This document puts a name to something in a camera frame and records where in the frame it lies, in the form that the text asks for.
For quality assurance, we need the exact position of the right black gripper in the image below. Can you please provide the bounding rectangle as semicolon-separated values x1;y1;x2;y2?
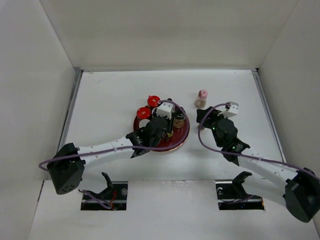
196;106;232;148

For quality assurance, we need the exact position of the red-lid chili sauce jar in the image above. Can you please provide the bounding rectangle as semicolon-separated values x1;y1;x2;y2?
136;106;151;120

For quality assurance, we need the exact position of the pink-cap spice shaker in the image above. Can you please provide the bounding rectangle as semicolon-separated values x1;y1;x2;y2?
194;89;208;109

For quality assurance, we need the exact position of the small dark-cap brown spice jar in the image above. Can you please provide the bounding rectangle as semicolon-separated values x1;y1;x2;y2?
198;124;205;131

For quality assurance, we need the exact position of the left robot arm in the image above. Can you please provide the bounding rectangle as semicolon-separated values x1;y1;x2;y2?
47;102;175;200

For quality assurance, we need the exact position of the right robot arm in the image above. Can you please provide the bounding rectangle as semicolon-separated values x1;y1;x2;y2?
196;102;320;223

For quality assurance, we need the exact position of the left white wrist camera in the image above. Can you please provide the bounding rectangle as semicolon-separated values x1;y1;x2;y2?
155;102;175;120

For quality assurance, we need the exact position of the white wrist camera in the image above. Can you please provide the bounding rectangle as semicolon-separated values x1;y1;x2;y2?
155;102;175;120
218;101;239;118

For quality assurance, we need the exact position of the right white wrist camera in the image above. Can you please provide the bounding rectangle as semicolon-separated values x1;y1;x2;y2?
218;101;239;118

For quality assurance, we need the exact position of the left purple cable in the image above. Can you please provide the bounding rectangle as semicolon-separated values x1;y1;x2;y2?
38;99;187;210

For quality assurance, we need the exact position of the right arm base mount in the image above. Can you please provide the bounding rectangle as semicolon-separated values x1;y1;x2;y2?
215;171;265;211

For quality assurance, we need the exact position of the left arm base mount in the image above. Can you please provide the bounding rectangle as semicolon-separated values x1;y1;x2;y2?
79;172;129;211

